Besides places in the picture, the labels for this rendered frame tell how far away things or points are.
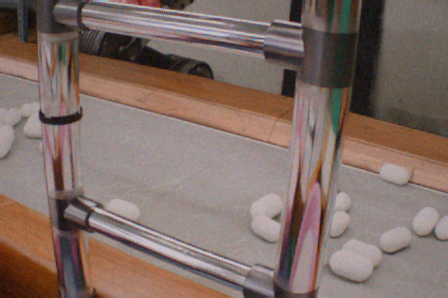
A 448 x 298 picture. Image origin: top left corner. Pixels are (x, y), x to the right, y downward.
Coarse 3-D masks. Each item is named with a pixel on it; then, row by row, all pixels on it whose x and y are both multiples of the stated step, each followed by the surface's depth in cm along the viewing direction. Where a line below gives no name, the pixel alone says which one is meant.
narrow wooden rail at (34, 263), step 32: (0, 224) 44; (32, 224) 44; (0, 256) 43; (32, 256) 41; (96, 256) 41; (128, 256) 42; (0, 288) 45; (32, 288) 42; (96, 288) 38; (128, 288) 38; (160, 288) 38; (192, 288) 39
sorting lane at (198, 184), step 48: (0, 96) 80; (96, 144) 66; (144, 144) 67; (192, 144) 67; (240, 144) 68; (0, 192) 54; (96, 192) 55; (144, 192) 56; (192, 192) 57; (240, 192) 57; (384, 192) 59; (432, 192) 59; (192, 240) 49; (240, 240) 49; (336, 240) 50; (432, 240) 50; (336, 288) 43; (384, 288) 43; (432, 288) 43
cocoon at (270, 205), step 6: (264, 198) 52; (270, 198) 52; (276, 198) 52; (258, 204) 51; (264, 204) 51; (270, 204) 52; (276, 204) 52; (282, 204) 53; (252, 210) 51; (258, 210) 51; (264, 210) 51; (270, 210) 51; (276, 210) 52; (252, 216) 52; (270, 216) 52
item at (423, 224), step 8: (424, 208) 52; (432, 208) 52; (416, 216) 51; (424, 216) 50; (432, 216) 50; (416, 224) 50; (424, 224) 50; (432, 224) 50; (416, 232) 50; (424, 232) 50
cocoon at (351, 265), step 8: (336, 256) 44; (344, 256) 44; (352, 256) 44; (360, 256) 44; (336, 264) 44; (344, 264) 44; (352, 264) 43; (360, 264) 43; (368, 264) 43; (336, 272) 44; (344, 272) 44; (352, 272) 43; (360, 272) 43; (368, 272) 43; (360, 280) 43
